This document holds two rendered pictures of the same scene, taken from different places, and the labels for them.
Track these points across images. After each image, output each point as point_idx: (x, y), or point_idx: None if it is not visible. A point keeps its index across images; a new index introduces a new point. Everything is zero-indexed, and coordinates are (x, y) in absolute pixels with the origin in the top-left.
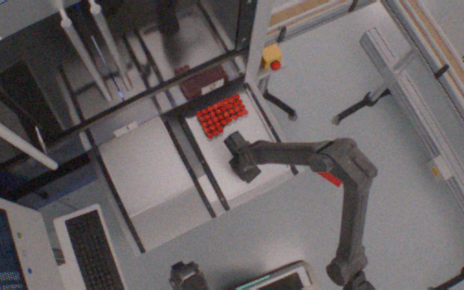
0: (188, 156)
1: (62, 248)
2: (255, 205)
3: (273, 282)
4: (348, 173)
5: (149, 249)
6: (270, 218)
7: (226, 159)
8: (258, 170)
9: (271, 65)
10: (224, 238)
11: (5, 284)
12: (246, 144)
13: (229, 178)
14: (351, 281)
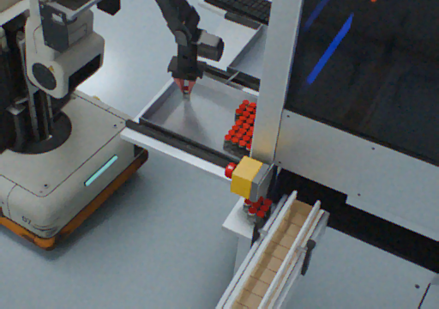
0: (252, 92)
1: None
2: (149, 290)
3: None
4: None
5: (223, 21)
6: (119, 286)
7: (212, 106)
8: (171, 68)
9: (236, 164)
10: (163, 237)
11: None
12: (199, 39)
13: (195, 93)
14: None
